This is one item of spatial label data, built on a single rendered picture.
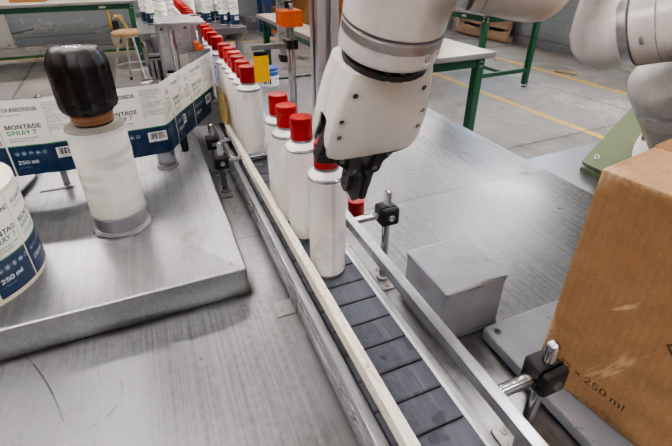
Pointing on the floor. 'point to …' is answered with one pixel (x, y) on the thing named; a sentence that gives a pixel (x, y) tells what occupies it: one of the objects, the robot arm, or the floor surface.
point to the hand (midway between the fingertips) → (356, 178)
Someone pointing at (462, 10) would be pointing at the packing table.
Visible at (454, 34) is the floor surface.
